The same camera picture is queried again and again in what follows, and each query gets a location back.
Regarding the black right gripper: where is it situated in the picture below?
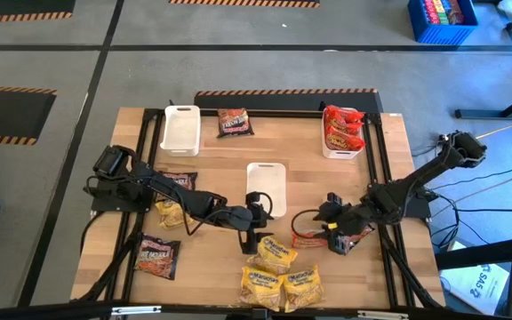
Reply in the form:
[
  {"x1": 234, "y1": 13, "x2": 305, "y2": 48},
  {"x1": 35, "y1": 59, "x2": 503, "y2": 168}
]
[{"x1": 312, "y1": 192, "x2": 367, "y2": 257}]

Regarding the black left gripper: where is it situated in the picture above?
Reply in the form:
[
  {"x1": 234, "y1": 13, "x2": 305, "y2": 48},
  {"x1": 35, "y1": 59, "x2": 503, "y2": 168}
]
[{"x1": 236, "y1": 190, "x2": 277, "y2": 256}]

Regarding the yellow Maruchan ramen pack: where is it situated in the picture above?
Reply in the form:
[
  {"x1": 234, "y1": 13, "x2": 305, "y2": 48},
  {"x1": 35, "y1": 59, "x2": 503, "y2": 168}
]
[
  {"x1": 246, "y1": 236, "x2": 299, "y2": 276},
  {"x1": 280, "y1": 265, "x2": 326, "y2": 314},
  {"x1": 155, "y1": 198, "x2": 195, "y2": 231},
  {"x1": 237, "y1": 265, "x2": 285, "y2": 312}
]

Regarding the black Fire Noodle ramen pack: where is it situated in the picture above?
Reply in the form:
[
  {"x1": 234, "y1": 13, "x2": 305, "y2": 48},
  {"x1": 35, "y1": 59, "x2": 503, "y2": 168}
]
[
  {"x1": 342, "y1": 223, "x2": 376, "y2": 254},
  {"x1": 156, "y1": 171, "x2": 198, "y2": 202},
  {"x1": 133, "y1": 233, "x2": 181, "y2": 281},
  {"x1": 216, "y1": 108, "x2": 255, "y2": 139}
]

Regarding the white plastic bin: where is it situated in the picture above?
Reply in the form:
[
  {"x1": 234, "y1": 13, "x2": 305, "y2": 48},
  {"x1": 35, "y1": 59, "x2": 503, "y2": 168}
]
[
  {"x1": 159, "y1": 104, "x2": 202, "y2": 157},
  {"x1": 244, "y1": 162, "x2": 288, "y2": 219},
  {"x1": 321, "y1": 105, "x2": 367, "y2": 160}
]

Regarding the black hazard-striped floor mat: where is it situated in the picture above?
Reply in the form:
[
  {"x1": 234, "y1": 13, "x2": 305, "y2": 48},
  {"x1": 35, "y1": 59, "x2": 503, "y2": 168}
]
[
  {"x1": 168, "y1": 0, "x2": 322, "y2": 9},
  {"x1": 0, "y1": 0, "x2": 77, "y2": 24},
  {"x1": 193, "y1": 87, "x2": 385, "y2": 113},
  {"x1": 0, "y1": 84, "x2": 58, "y2": 147}
]

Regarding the black floor bar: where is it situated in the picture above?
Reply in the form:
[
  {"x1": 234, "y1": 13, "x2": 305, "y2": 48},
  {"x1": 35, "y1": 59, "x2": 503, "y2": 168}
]
[{"x1": 435, "y1": 234, "x2": 512, "y2": 271}]

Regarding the white printed cardboard box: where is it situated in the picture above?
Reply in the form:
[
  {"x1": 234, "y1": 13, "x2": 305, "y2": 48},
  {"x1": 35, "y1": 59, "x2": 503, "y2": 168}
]
[{"x1": 440, "y1": 261, "x2": 511, "y2": 316}]

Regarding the black office desk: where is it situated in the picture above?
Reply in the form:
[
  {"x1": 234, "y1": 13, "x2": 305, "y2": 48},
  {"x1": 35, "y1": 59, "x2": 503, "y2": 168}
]
[{"x1": 454, "y1": 86, "x2": 512, "y2": 121}]

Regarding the blue plastic crate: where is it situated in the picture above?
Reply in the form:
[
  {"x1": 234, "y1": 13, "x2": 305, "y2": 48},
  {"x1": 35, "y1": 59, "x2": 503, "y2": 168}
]
[{"x1": 406, "y1": 0, "x2": 479, "y2": 45}]

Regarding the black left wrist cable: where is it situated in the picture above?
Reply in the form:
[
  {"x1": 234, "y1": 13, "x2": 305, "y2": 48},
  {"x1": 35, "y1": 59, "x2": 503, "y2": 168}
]
[{"x1": 254, "y1": 189, "x2": 276, "y2": 220}]

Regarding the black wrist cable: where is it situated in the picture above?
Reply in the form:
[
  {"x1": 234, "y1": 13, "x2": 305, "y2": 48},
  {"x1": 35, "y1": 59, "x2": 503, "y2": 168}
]
[
  {"x1": 254, "y1": 189, "x2": 276, "y2": 220},
  {"x1": 290, "y1": 208, "x2": 328, "y2": 239}
]

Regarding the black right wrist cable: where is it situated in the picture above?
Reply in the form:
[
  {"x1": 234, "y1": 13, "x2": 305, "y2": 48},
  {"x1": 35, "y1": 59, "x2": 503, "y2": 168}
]
[{"x1": 290, "y1": 208, "x2": 328, "y2": 239}]

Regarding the black aluminium rig frame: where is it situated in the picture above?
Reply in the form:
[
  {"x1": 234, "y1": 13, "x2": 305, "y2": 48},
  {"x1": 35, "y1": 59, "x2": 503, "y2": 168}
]
[{"x1": 69, "y1": 100, "x2": 446, "y2": 312}]

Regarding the black floor cable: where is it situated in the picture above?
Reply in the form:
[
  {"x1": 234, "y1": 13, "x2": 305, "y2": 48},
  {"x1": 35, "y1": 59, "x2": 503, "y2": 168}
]
[
  {"x1": 427, "y1": 162, "x2": 512, "y2": 192},
  {"x1": 428, "y1": 193, "x2": 512, "y2": 250}
]

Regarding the yellow floor cable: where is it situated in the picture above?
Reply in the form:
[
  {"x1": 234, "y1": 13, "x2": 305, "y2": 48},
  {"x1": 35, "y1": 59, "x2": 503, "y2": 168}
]
[{"x1": 476, "y1": 114, "x2": 512, "y2": 141}]

